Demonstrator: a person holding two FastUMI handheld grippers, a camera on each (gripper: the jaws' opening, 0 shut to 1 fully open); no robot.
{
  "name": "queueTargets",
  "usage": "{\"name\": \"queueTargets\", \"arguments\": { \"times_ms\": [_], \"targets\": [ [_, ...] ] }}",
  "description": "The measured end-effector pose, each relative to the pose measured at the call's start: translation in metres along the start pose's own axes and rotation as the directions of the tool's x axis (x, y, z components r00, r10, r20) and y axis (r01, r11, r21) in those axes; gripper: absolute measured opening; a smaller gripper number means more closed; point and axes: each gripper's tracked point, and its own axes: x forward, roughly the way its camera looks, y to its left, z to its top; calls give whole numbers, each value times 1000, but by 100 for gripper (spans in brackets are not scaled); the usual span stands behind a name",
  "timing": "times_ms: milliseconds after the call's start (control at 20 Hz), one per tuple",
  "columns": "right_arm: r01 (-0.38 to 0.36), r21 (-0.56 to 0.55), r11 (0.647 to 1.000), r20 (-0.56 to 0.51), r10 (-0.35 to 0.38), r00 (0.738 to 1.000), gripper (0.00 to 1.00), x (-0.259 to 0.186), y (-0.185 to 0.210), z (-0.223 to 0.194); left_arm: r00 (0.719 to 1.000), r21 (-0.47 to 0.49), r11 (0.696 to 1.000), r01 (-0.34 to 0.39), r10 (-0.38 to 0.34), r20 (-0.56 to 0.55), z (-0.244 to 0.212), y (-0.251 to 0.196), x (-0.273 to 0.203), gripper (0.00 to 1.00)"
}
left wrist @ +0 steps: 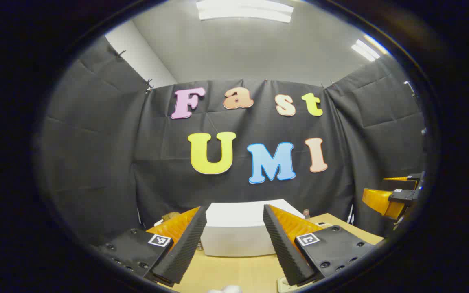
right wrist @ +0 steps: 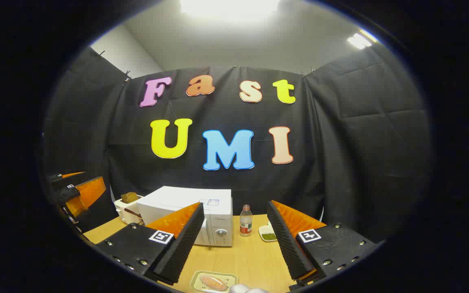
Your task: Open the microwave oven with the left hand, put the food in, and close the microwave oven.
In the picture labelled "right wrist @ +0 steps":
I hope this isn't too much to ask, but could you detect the black backdrop cloth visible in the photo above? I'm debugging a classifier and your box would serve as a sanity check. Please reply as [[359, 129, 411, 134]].
[[43, 43, 434, 245]]

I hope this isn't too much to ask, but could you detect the white toaster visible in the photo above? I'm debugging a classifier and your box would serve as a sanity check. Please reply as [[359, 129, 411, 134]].
[[114, 193, 145, 225]]

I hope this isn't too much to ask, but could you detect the clear bottle red label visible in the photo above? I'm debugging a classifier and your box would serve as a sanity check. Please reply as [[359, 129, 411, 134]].
[[240, 205, 253, 237]]

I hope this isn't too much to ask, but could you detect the pink bread roll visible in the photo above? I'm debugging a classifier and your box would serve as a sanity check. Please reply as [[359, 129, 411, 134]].
[[201, 276, 229, 292]]

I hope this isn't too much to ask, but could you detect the small cream plate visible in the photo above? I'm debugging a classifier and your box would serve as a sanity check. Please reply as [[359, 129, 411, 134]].
[[189, 271, 239, 293]]

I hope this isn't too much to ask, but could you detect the long ceiling light panel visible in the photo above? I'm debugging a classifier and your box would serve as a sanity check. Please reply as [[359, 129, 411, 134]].
[[180, 0, 281, 17]]

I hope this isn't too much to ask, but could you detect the small ceiling light panel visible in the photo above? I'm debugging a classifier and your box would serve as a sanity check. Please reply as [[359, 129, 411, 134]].
[[347, 29, 378, 50]]

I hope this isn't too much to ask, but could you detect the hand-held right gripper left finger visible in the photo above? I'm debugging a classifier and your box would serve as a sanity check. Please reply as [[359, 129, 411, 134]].
[[95, 202, 205, 284]]

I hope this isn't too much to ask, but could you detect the white sectioned bean dish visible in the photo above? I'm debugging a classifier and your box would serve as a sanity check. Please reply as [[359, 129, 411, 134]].
[[258, 222, 278, 242]]

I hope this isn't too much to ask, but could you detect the white microwave oven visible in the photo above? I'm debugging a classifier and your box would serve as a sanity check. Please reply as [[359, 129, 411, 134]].
[[136, 186, 233, 247]]

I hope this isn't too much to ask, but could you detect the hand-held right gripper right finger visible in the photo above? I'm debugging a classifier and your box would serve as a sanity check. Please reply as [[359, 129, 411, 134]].
[[267, 200, 384, 291]]

